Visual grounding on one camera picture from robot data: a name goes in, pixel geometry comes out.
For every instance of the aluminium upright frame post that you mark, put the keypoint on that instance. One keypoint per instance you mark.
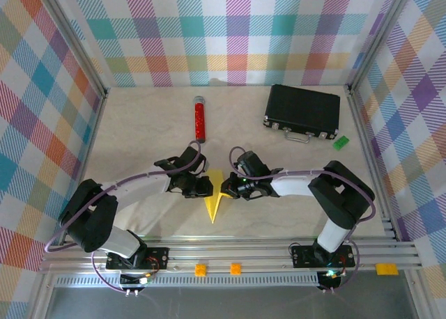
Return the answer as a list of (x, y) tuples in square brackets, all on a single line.
[(73, 37), (379, 37)]

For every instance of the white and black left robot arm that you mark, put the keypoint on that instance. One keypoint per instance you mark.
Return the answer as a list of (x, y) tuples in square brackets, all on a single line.
[(146, 190)]

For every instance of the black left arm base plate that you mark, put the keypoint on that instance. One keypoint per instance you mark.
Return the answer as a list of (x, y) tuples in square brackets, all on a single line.
[(160, 256)]

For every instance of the yellow paper sheet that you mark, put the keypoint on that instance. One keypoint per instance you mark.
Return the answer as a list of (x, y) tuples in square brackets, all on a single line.
[(212, 207)]

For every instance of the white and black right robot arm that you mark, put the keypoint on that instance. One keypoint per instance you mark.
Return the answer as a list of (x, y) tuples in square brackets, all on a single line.
[(292, 185)]

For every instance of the wide orange toy brick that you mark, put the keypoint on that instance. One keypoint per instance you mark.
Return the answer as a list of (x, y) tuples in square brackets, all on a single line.
[(386, 269)]

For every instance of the aluminium table edge rail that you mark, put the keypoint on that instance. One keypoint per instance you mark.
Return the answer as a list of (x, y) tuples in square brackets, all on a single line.
[(86, 165), (368, 159)]

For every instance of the aluminium lower frame post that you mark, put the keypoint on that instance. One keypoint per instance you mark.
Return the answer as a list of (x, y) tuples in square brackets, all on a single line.
[(420, 298), (40, 298)]

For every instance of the small orange toy brick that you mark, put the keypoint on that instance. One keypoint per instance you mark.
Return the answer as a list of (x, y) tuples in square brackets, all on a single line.
[(236, 269), (200, 269)]

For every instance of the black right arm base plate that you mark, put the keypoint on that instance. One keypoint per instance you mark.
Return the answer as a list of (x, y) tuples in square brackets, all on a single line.
[(299, 256)]

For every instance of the aluminium mounting rail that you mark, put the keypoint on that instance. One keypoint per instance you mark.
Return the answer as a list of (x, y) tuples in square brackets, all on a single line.
[(244, 253)]

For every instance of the green toy brick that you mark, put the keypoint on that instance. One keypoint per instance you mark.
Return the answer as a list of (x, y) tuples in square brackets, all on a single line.
[(340, 143)]

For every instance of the red glitter tube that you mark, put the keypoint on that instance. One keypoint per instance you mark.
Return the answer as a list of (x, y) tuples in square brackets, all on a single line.
[(199, 120)]

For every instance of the black controller board green light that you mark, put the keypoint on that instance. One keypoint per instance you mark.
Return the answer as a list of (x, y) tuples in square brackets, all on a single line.
[(329, 279), (130, 279)]

